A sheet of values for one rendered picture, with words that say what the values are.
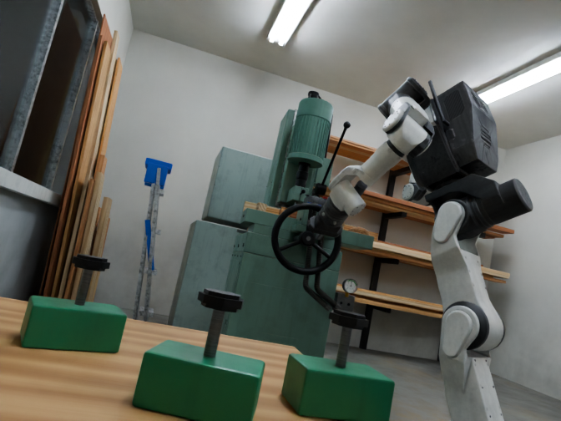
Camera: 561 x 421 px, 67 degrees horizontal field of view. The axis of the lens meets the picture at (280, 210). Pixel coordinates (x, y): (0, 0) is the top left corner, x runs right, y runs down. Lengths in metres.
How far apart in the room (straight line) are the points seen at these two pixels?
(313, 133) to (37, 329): 1.66
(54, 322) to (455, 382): 1.16
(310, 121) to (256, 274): 0.77
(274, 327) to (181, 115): 3.03
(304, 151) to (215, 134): 2.54
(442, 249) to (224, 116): 3.41
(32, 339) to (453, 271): 1.21
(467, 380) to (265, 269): 0.88
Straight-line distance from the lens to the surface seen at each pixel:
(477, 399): 1.44
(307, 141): 2.02
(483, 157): 1.55
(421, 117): 1.32
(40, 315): 0.57
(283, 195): 2.12
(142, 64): 4.66
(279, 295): 1.85
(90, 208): 2.97
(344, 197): 1.30
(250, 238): 1.82
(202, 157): 4.40
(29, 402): 0.43
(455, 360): 1.41
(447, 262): 1.47
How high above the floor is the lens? 0.68
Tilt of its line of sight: 8 degrees up
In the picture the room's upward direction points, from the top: 12 degrees clockwise
